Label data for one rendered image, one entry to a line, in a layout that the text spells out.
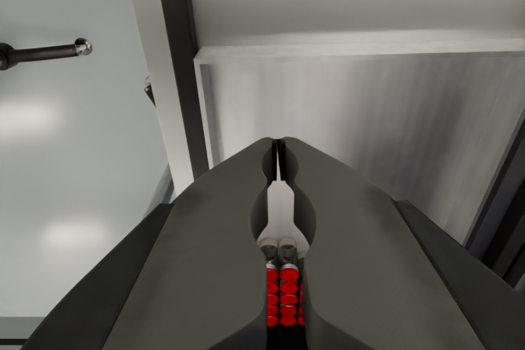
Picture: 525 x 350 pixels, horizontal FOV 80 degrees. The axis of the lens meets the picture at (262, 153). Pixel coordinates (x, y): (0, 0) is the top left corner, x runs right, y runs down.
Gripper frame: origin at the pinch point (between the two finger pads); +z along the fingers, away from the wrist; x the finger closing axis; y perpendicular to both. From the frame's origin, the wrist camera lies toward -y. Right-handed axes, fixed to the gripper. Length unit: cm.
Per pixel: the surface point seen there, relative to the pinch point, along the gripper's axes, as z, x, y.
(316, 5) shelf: 16.8, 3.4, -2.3
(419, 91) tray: 16.5, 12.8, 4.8
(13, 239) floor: 105, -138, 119
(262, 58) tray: 13.2, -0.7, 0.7
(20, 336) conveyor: 17, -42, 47
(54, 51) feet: 95, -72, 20
